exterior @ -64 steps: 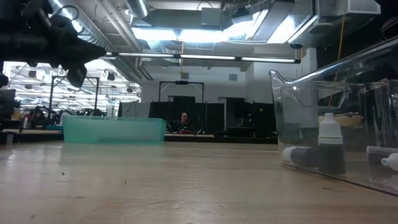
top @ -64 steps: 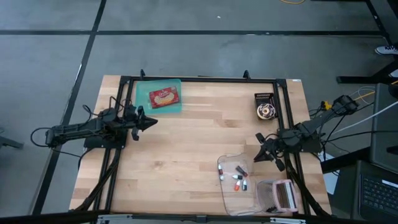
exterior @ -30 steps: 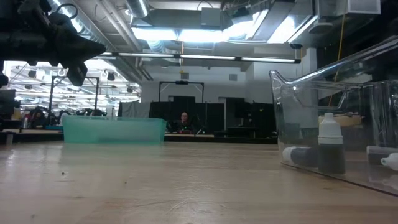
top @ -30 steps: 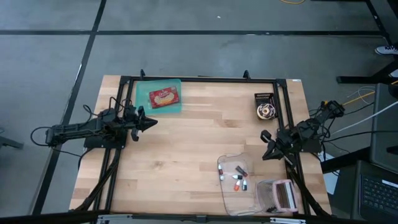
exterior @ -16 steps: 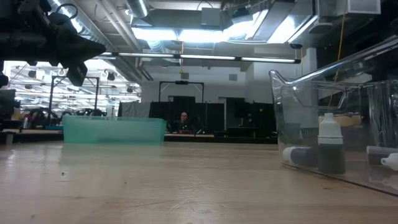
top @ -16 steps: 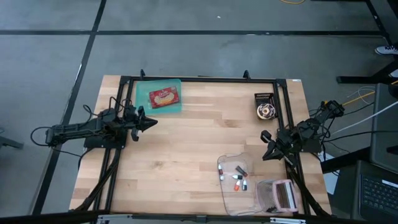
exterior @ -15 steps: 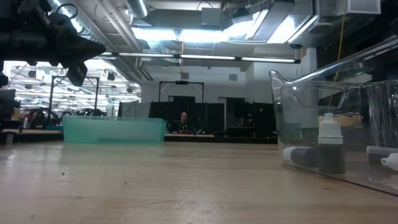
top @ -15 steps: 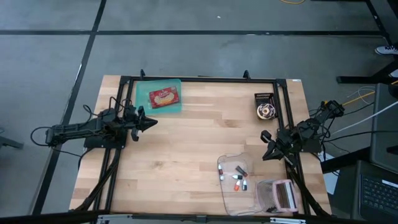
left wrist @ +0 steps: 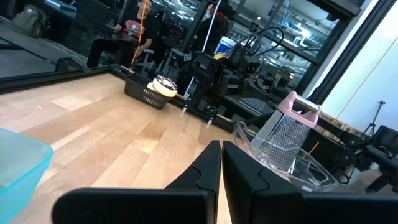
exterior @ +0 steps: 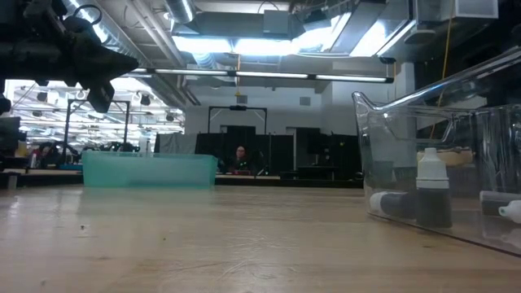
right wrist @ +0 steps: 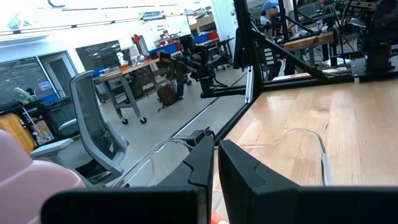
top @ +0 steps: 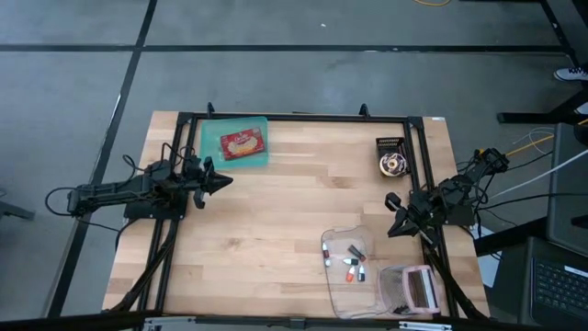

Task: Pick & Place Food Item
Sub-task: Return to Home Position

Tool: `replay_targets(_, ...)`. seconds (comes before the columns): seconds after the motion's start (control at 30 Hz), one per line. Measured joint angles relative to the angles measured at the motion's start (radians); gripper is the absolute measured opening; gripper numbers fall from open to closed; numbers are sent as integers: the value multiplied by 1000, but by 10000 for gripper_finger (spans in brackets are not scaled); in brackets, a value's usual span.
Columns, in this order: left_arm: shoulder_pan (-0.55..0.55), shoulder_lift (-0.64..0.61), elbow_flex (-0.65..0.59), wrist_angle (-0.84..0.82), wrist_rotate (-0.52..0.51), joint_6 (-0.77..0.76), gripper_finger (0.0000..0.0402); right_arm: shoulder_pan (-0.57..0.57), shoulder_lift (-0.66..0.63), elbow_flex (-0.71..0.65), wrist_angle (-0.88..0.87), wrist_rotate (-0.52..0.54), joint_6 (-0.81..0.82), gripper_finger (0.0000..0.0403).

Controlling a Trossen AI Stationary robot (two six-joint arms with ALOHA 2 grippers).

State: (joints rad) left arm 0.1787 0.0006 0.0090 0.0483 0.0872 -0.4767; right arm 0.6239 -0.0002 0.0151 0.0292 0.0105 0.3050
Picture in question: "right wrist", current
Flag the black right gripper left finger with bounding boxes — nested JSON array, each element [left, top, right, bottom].
[[39, 136, 215, 224]]

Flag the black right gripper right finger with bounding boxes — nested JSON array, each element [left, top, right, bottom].
[[218, 139, 398, 224]]

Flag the grey mesh office chair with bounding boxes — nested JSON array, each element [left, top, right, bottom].
[[29, 70, 130, 188]]

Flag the clear plastic bin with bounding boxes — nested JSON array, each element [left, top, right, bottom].
[[107, 128, 334, 224]]

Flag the dark backpack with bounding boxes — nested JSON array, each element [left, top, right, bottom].
[[156, 83, 180, 110]]

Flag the wheeled wooden workbench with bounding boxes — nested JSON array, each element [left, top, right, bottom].
[[94, 49, 185, 126]]

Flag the black storage bin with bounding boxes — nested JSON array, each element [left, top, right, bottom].
[[42, 96, 81, 139]]

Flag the wooden background table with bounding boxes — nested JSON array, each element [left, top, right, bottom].
[[282, 30, 337, 53]]

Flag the pink mesh basket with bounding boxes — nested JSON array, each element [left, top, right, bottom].
[[0, 129, 86, 224]]

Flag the person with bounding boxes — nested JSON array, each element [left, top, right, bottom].
[[259, 0, 296, 82]]

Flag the black table-level camera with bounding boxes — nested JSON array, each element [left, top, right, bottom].
[[185, 126, 216, 147]]

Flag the black table frame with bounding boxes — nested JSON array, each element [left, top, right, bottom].
[[200, 0, 398, 144]]

